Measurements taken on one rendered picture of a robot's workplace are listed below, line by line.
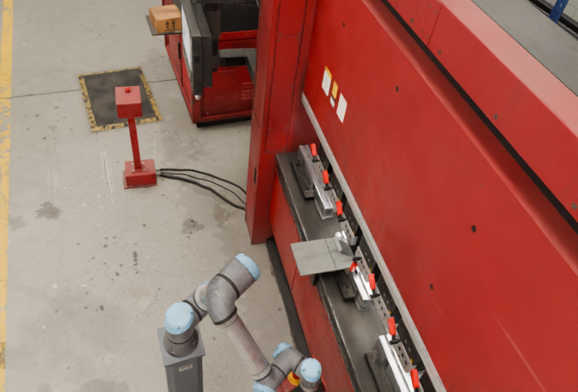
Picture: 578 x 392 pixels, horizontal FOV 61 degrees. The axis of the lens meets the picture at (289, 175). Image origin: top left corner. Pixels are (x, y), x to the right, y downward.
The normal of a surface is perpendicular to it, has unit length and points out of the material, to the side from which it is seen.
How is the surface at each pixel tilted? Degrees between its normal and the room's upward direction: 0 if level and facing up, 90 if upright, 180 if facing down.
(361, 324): 0
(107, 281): 0
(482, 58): 90
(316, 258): 0
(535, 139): 90
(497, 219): 90
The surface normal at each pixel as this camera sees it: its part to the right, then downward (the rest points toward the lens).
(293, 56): 0.26, 0.69
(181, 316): 0.03, -0.64
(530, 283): -0.96, 0.11
